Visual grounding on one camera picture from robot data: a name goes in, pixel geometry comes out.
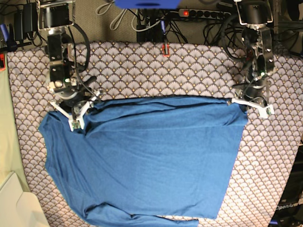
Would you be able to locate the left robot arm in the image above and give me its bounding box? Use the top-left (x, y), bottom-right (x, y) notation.
top-left (223, 0), bottom-right (275, 118)

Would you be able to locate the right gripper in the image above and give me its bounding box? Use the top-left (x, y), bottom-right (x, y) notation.
top-left (50, 81), bottom-right (102, 116)

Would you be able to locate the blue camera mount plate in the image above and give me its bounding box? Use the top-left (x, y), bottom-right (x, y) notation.
top-left (115, 0), bottom-right (180, 9)

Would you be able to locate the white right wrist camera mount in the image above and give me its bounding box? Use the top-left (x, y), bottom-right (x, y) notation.
top-left (50, 90), bottom-right (103, 131)

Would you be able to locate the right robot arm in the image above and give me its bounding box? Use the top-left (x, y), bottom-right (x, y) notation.
top-left (38, 0), bottom-right (100, 119)

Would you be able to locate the black power strip red switch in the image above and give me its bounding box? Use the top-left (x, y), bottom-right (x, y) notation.
top-left (178, 9), bottom-right (231, 20)

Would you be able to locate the black OpenArm case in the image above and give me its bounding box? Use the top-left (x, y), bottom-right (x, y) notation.
top-left (269, 146), bottom-right (303, 227)

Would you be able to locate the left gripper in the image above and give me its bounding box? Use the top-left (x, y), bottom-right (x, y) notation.
top-left (233, 79), bottom-right (268, 110)

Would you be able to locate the blue long-sleeve T-shirt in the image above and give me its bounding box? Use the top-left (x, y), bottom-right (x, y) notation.
top-left (39, 96), bottom-right (248, 227)

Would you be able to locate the red table clamp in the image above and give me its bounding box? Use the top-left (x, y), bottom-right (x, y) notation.
top-left (161, 43), bottom-right (170, 57)

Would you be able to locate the light green cloth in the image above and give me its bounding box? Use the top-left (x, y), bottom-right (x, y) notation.
top-left (0, 67), bottom-right (31, 192)

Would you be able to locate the blue handled clamp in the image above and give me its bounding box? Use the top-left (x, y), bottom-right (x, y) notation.
top-left (0, 24), bottom-right (18, 52)

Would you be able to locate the fan-patterned tablecloth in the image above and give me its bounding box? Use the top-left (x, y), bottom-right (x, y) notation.
top-left (7, 42), bottom-right (303, 227)

